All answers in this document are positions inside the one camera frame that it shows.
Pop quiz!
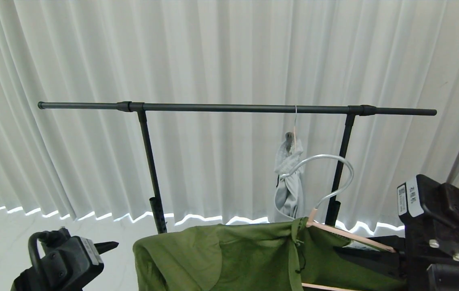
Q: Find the pink clothes hanger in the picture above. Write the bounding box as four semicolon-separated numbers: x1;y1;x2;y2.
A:
284;106;299;153
280;154;396;291

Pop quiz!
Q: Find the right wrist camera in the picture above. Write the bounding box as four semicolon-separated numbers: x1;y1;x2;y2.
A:
397;174;459;261

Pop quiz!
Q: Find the pale grey garment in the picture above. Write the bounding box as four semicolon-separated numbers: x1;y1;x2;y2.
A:
274;132;305;221

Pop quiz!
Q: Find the black cable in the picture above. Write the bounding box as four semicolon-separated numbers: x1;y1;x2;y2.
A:
28;230;54;276

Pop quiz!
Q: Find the white curtain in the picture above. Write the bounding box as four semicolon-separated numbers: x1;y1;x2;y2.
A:
0;0;459;237

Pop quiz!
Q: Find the black clothes rack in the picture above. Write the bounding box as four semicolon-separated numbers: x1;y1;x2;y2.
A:
38;101;437;235

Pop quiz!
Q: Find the green garment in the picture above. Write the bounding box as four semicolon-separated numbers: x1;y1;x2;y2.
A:
133;217;408;291

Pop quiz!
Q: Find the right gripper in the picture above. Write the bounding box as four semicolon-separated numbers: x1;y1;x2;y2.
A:
333;235;459;291

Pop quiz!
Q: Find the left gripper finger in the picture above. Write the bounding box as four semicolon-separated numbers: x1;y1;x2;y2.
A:
94;241;120;255

